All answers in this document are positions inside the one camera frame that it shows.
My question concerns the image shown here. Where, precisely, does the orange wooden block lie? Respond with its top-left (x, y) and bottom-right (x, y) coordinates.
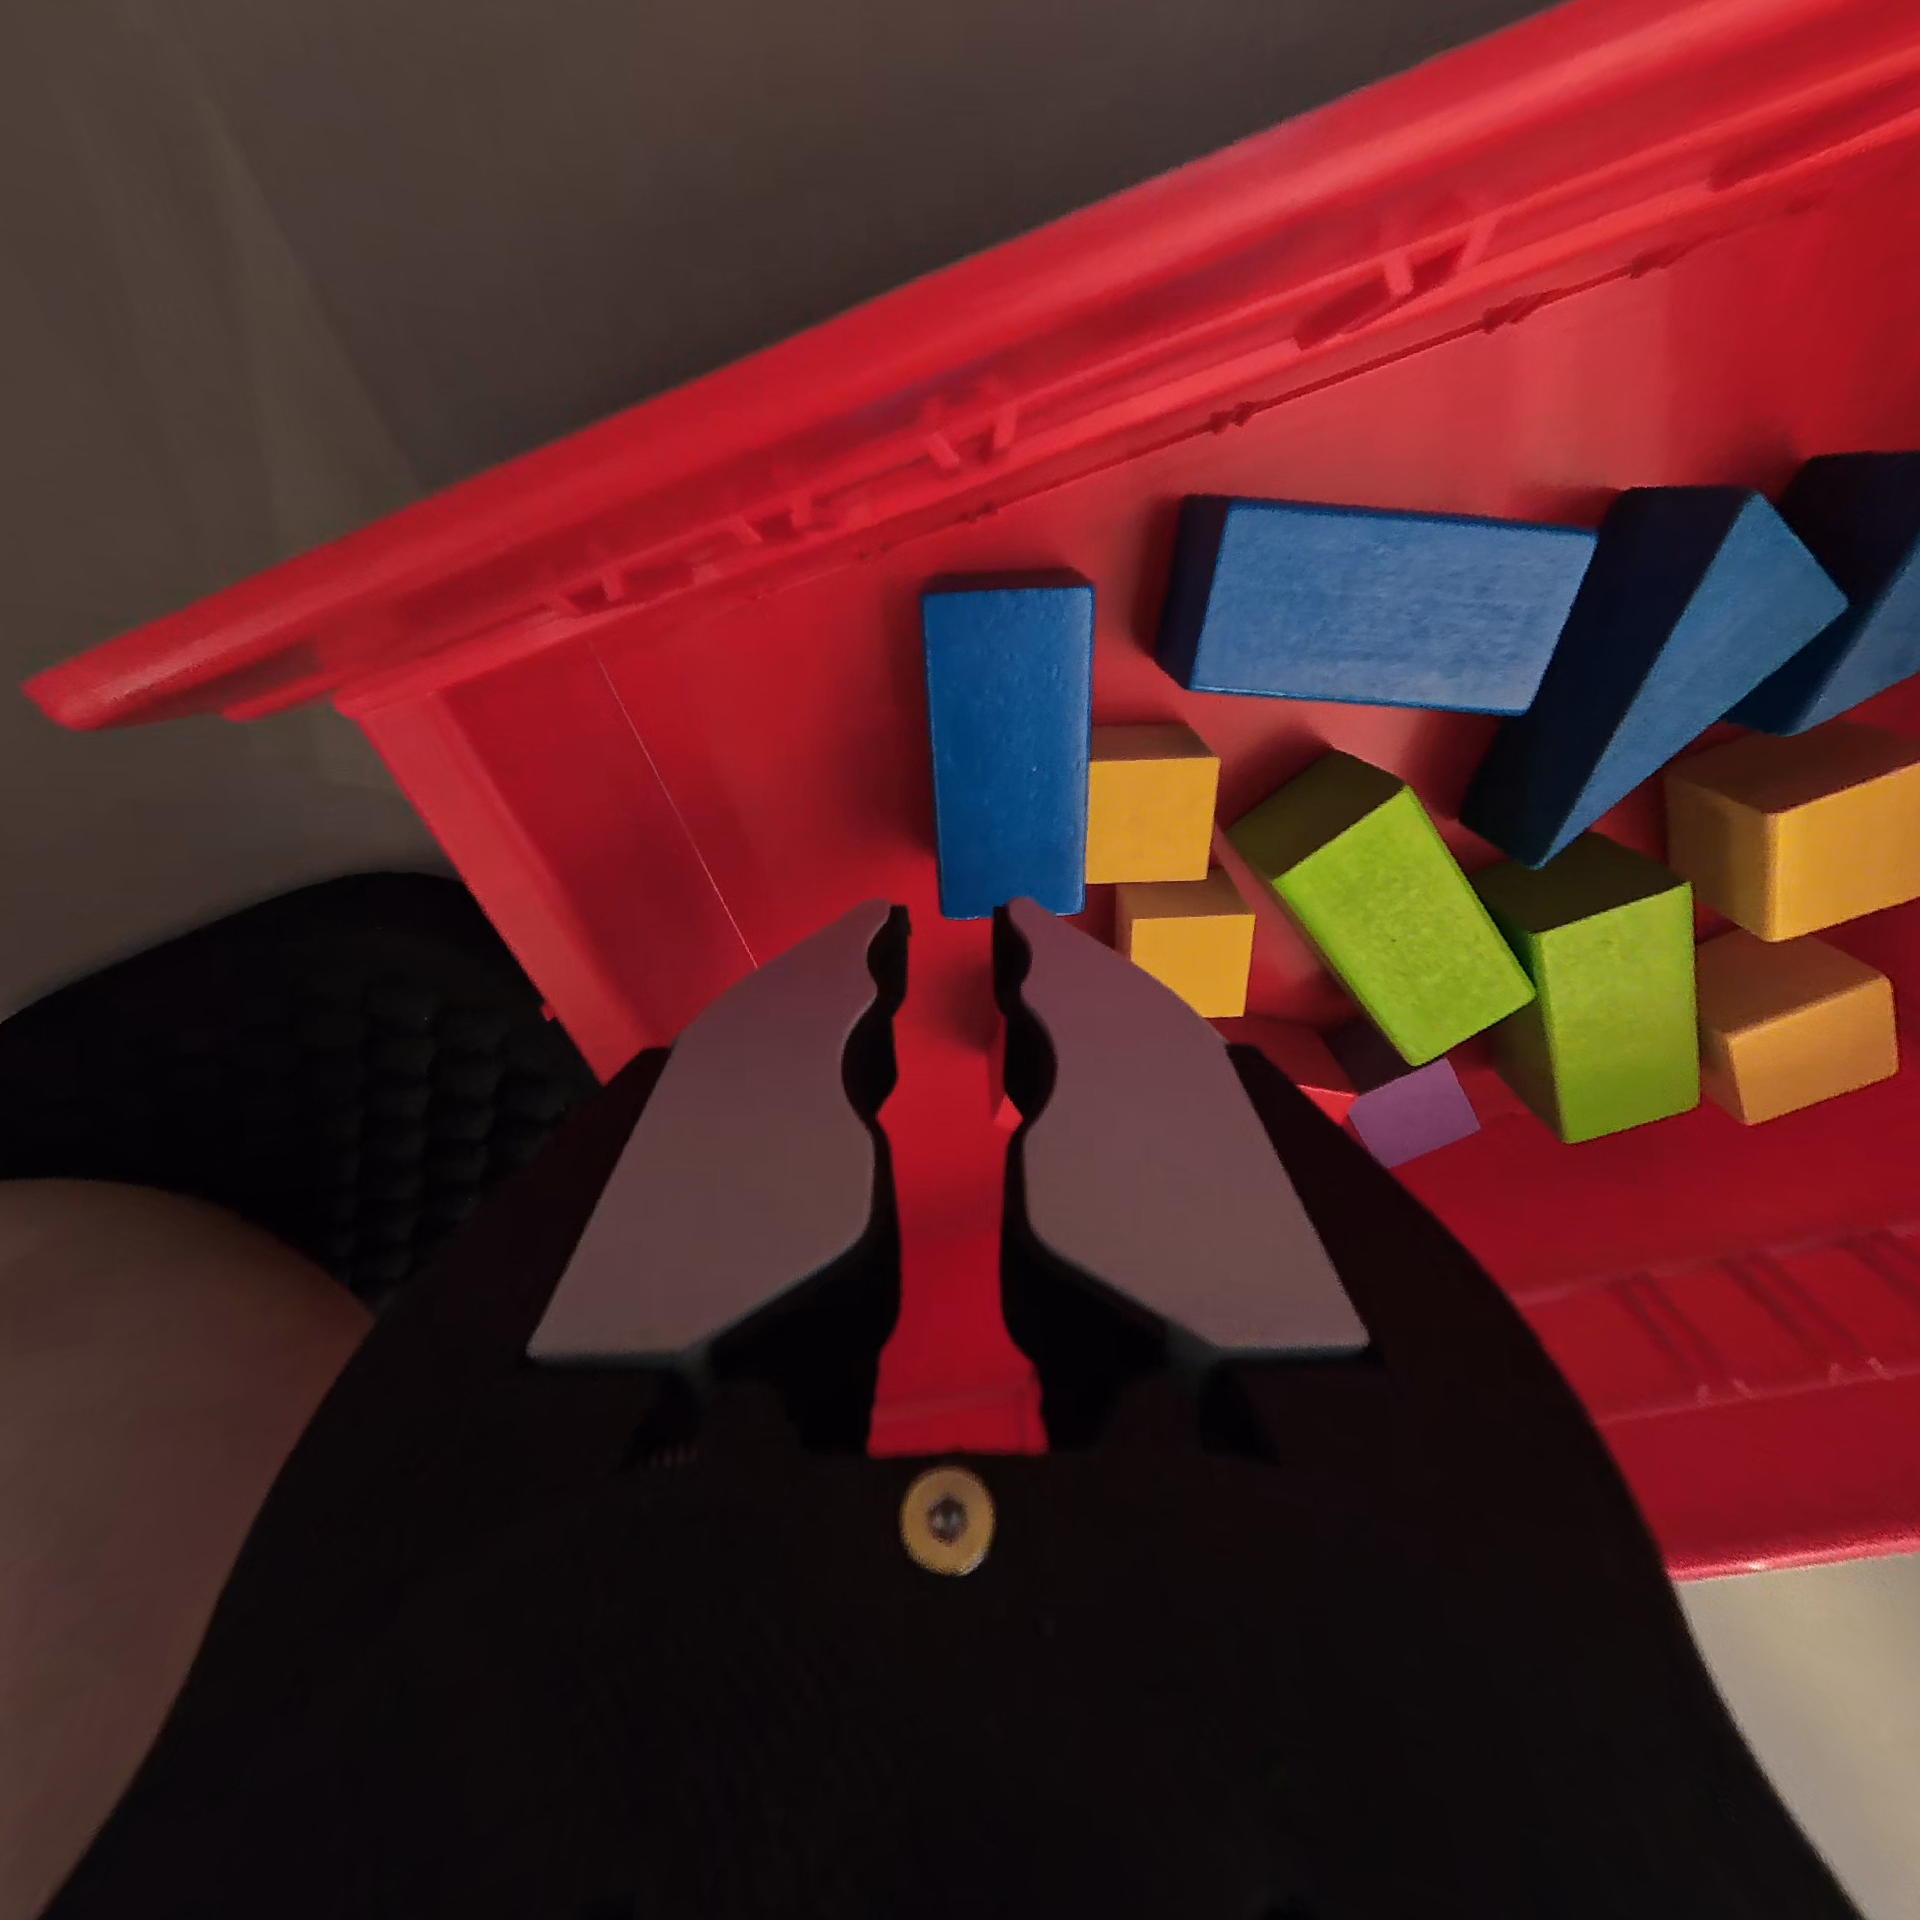
top-left (1662, 720), bottom-right (1920, 946)

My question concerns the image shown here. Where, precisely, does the blue wooden triangle block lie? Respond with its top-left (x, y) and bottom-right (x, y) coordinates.
top-left (1459, 485), bottom-right (1850, 874)

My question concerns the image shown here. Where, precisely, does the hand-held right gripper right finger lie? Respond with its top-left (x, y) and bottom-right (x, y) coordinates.
top-left (989, 897), bottom-right (1372, 1427)

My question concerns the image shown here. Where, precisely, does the black mesh pad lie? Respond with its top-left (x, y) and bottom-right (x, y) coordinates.
top-left (0, 871), bottom-right (589, 1311)

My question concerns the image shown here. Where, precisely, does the person's right forearm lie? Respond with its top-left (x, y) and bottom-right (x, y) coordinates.
top-left (0, 1177), bottom-right (380, 1920)

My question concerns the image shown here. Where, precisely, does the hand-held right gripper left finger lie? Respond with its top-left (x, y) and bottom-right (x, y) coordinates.
top-left (526, 900), bottom-right (911, 1427)

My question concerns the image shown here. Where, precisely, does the red plastic bin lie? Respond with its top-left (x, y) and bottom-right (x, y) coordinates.
top-left (22, 0), bottom-right (1920, 1584)

